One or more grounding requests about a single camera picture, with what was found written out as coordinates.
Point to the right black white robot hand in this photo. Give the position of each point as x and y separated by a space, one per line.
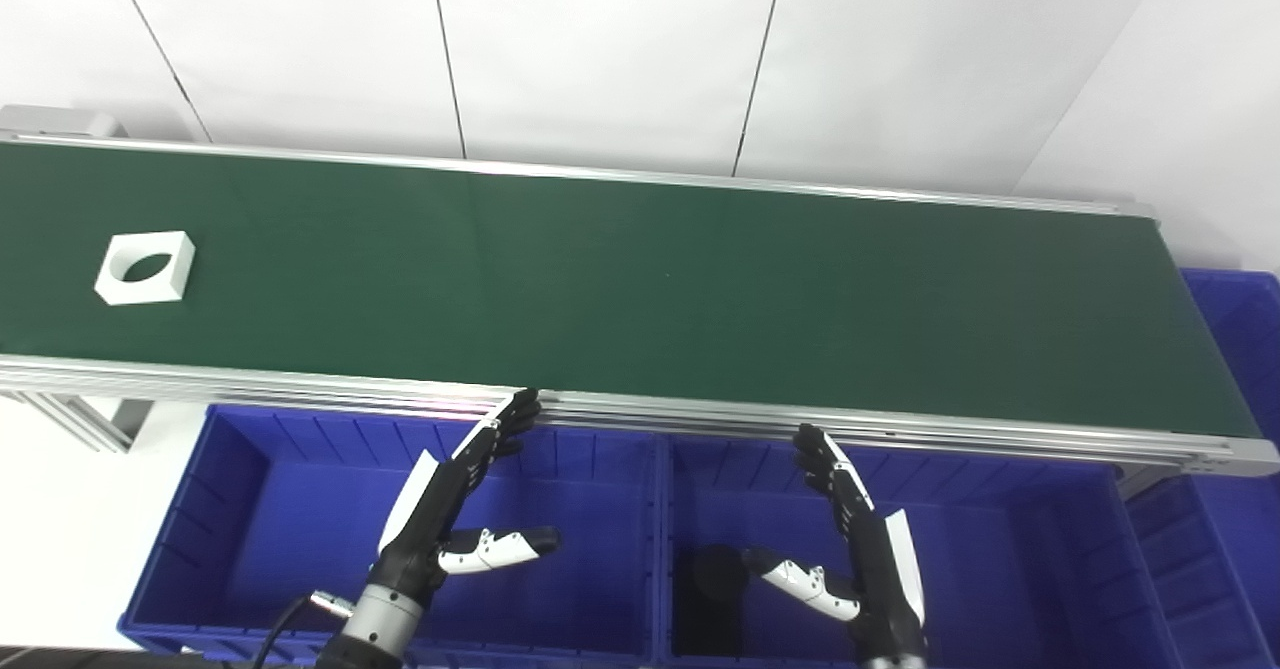
885 579

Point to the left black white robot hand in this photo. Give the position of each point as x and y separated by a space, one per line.
425 514

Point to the white block with round hole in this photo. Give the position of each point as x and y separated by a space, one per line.
178 267

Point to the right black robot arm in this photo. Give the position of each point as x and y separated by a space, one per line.
893 663

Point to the blue plastic bin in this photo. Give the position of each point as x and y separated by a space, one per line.
300 539
1010 569
1235 549

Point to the black cylindrical part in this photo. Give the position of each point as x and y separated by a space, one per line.
722 571

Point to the green conveyor belt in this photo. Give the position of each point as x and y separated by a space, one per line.
650 279

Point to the aluminium conveyor leg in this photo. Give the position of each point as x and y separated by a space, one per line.
85 419

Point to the grey conveyor motor box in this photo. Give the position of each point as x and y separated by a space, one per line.
85 121

